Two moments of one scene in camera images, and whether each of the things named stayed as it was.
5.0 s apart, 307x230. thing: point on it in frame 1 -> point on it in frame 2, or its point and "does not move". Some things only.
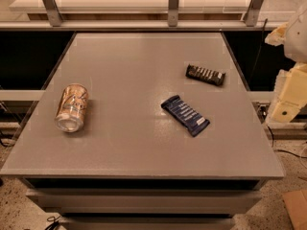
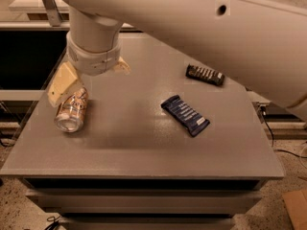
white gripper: x=297 y=38 -> x=93 y=62
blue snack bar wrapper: x=191 y=120 does not move
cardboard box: x=295 y=202 does not move
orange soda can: x=72 y=107 does not move
